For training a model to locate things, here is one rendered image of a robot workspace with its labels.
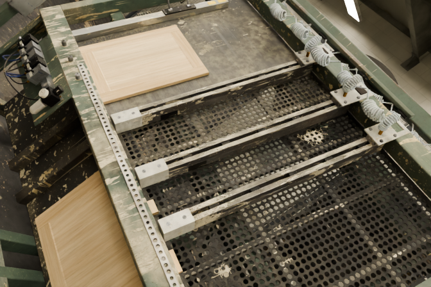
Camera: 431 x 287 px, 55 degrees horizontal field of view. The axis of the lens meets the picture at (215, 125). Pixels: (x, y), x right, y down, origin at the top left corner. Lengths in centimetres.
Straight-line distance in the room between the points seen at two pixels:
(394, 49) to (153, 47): 595
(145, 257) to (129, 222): 15
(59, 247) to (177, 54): 113
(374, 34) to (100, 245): 683
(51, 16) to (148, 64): 65
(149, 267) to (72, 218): 69
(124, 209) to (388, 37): 684
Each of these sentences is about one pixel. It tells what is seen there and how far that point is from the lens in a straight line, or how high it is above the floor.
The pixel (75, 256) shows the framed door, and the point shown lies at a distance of 206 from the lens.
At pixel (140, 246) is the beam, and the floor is 83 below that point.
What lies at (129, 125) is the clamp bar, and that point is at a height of 96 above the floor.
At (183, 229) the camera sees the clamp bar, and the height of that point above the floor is 97.
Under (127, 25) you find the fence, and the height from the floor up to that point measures 115.
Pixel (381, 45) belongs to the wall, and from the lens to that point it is 790.
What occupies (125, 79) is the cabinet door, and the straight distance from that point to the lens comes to 213.
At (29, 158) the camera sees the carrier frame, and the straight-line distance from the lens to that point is 245.
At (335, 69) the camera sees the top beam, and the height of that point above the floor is 190.
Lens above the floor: 147
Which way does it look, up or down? 6 degrees down
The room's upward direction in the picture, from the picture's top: 53 degrees clockwise
